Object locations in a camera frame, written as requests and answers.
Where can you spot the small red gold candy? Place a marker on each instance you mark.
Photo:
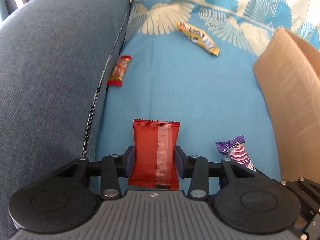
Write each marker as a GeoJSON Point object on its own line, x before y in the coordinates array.
{"type": "Point", "coordinates": [116, 77]}

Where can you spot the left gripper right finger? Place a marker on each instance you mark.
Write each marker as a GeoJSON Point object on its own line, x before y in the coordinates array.
{"type": "Point", "coordinates": [196, 168]}

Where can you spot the dark blue sofa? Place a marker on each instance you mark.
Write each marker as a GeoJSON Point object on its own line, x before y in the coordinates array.
{"type": "Point", "coordinates": [56, 56]}

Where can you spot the blue fan-pattern sofa cover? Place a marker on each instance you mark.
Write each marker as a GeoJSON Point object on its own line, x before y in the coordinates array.
{"type": "Point", "coordinates": [214, 98]}

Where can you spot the small purple candy packet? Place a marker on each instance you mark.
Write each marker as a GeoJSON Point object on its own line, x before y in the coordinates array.
{"type": "Point", "coordinates": [235, 150]}

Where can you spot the yellow Alpenliebe candy pack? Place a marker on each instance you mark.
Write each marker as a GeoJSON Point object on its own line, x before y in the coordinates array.
{"type": "Point", "coordinates": [198, 37]}

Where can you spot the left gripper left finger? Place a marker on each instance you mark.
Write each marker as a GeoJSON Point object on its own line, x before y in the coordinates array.
{"type": "Point", "coordinates": [113, 167]}

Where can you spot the dark red square snack packet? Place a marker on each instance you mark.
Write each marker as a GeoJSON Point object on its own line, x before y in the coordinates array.
{"type": "Point", "coordinates": [155, 163]}

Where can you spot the brown cardboard box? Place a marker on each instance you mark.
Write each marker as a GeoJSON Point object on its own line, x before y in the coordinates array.
{"type": "Point", "coordinates": [288, 75]}

